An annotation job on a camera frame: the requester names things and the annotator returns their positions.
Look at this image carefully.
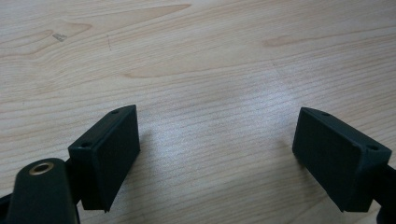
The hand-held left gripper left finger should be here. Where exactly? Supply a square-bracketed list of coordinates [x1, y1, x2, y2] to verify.
[67, 105, 141, 214]

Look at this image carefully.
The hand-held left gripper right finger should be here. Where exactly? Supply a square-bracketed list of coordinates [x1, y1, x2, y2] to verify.
[291, 106, 393, 214]

